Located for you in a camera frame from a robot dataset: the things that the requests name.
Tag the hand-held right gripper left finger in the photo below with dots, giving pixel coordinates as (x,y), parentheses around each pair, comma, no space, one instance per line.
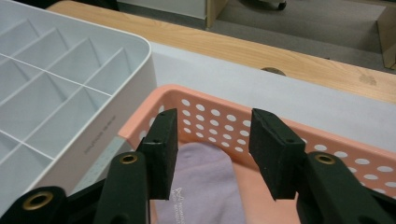
(160,155)

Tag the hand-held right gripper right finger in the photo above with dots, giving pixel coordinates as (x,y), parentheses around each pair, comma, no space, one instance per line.
(277,155)

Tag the purple sock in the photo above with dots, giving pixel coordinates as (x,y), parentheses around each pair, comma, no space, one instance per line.
(205,180)

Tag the pink perforated basket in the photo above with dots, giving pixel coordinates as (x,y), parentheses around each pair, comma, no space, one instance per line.
(218,102)

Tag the grey divided storage box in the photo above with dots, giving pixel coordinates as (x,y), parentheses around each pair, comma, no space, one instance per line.
(62,109)

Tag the light wooden desk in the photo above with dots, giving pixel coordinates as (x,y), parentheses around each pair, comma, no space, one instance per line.
(216,12)

